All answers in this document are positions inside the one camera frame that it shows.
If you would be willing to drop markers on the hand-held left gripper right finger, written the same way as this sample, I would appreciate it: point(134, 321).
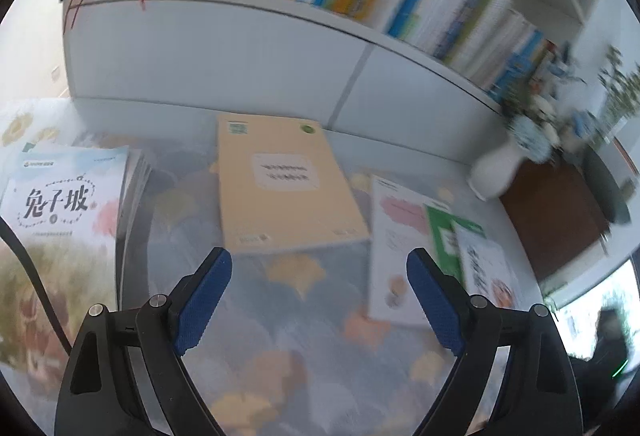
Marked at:
point(435, 306)

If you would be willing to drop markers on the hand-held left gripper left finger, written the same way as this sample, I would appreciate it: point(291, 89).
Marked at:
point(202, 306)

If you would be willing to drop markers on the white book with orange picture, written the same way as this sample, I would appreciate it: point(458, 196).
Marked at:
point(487, 261)

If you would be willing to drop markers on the green book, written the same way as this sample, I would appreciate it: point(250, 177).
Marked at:
point(442, 236)

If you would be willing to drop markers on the yellow book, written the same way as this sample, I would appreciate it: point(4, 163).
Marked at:
point(285, 196)

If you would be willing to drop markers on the row of white blue books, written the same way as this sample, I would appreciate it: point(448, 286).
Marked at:
point(465, 11)

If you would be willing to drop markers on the white book with pink label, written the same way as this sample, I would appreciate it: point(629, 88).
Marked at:
point(400, 236)

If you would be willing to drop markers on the patterned tablecloth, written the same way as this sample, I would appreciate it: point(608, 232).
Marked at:
point(300, 341)

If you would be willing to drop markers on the white vase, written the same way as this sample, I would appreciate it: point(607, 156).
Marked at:
point(492, 174)

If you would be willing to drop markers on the illustrated rabbit book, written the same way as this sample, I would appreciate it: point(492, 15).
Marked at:
point(55, 226)

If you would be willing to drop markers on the white and blue flowers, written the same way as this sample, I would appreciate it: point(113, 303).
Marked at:
point(532, 131)

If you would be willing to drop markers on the green potted plant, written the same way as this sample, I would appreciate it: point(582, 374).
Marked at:
point(620, 96)

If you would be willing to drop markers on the white bookshelf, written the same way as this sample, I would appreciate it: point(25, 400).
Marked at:
point(250, 56)

